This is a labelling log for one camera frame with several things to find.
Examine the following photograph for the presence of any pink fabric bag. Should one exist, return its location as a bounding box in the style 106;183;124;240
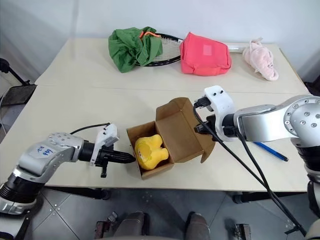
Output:
179;31;233;77

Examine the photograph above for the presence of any pink plush toy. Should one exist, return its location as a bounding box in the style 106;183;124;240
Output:
242;37;280;82

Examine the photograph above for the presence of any black tennis racket white handle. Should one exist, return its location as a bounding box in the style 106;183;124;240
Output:
143;32;251;68

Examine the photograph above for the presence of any brown cardboard box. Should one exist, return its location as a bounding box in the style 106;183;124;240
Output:
125;96;217;181

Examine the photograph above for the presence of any small metal bracket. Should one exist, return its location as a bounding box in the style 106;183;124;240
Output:
234;222;254;240
94;211;120;237

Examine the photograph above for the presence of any blue pen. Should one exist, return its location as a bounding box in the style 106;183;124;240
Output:
252;141;289;162

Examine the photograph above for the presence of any green cloth bag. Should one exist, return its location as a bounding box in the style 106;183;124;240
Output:
107;25;164;74

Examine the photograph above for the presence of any dark rounded shape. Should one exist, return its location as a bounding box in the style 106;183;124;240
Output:
185;211;211;240

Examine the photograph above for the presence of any dark grey object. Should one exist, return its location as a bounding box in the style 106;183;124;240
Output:
303;74;320;97

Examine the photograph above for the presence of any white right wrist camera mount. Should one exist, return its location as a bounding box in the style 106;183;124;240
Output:
194;85;237;143

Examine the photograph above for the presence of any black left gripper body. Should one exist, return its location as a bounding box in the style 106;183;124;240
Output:
95;148;119;179

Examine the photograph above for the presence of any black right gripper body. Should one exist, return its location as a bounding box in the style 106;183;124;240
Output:
194;114;218;137

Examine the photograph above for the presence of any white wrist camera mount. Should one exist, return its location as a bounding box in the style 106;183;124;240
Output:
88;123;121;167
194;85;237;143

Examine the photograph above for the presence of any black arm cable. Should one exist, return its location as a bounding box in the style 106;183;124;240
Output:
192;98;308;237
69;122;111;136
234;130;308;237

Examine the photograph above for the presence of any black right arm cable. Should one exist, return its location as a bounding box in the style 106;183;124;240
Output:
192;98;308;237
234;130;308;237

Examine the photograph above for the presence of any black metal stand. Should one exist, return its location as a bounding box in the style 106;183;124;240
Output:
0;57;39;109

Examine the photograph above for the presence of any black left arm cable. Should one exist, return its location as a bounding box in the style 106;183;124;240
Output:
69;122;111;136

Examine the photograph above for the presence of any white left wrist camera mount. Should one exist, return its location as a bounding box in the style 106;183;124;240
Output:
88;123;121;167

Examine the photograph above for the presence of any yellow rubber toy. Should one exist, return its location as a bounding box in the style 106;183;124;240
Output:
134;134;170;172

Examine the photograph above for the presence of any black table base bar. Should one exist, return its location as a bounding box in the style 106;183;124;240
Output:
44;186;111;201
232;191;309;205

